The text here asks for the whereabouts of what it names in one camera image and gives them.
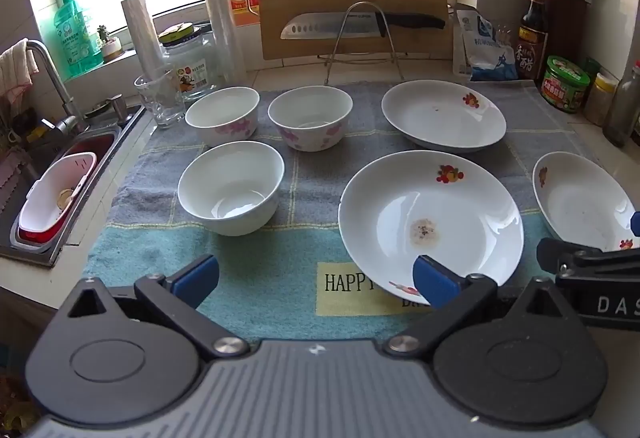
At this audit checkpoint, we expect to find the plain white bowl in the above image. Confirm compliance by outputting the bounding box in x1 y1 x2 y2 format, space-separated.
177 140 285 237

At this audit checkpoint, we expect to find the green dish soap bottle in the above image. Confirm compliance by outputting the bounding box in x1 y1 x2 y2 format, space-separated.
54 0 104 78

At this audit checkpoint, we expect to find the red plastic basin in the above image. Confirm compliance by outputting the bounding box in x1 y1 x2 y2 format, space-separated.
17 138 98 249

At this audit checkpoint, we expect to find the green lidded sauce jar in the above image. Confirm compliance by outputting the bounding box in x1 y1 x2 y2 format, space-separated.
541 55 592 114

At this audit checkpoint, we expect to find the tall cling film roll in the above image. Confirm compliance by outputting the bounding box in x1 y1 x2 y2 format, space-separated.
196 0 247 84

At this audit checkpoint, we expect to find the grey and teal checked towel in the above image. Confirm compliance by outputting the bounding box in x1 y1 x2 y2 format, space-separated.
85 79 640 344

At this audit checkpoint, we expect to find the stained white plate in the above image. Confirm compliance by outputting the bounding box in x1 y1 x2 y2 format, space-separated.
338 149 525 306

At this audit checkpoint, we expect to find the steel kitchen faucet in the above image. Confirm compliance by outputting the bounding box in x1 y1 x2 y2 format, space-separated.
25 39 88 134

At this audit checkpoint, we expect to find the dark wooden knife block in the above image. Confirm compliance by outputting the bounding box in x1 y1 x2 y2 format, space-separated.
537 0 591 79

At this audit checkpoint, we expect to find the white and blue salt bag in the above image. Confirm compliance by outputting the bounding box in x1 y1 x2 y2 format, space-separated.
452 3 521 83

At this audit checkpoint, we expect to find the white bowl with pink flowers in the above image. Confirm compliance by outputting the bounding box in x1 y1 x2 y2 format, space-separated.
185 86 260 149
267 86 354 153

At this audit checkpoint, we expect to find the pale cloth on faucet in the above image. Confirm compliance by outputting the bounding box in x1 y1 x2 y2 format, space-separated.
0 38 40 96

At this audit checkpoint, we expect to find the clear glass bottle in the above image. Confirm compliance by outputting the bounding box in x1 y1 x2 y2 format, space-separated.
602 59 640 148

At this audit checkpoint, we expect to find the black handled kitchen knife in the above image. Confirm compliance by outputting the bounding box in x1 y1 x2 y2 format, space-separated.
280 10 446 40

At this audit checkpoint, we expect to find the white plate with fruit print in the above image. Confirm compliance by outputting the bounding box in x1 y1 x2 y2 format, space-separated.
381 79 507 154
531 152 640 253

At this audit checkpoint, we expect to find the yellow lidded spice jar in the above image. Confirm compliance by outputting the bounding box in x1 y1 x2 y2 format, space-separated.
585 72 617 126

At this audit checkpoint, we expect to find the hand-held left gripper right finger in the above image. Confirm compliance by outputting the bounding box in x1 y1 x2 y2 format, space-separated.
382 254 583 362

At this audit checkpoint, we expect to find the dark soy sauce bottle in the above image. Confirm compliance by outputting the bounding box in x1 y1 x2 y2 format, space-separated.
516 0 551 80

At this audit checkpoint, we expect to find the metal wire rack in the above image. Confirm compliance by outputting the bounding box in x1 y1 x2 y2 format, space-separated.
317 1 406 86

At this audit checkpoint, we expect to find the small potted plant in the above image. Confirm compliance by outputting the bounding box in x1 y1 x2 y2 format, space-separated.
97 24 125 61

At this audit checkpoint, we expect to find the glass jar with dark lid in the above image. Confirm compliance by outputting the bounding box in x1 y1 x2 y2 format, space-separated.
158 23 226 101

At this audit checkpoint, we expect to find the short cling film roll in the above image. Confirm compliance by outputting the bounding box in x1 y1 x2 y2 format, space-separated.
121 0 166 79

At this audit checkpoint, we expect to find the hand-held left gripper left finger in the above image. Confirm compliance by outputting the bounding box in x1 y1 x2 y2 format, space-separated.
60 254 251 362

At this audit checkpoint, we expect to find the steel kitchen sink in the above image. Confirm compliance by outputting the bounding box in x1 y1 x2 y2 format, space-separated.
0 105 146 269

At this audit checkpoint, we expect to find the clear drinking glass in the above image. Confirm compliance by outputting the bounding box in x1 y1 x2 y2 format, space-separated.
134 70 187 130

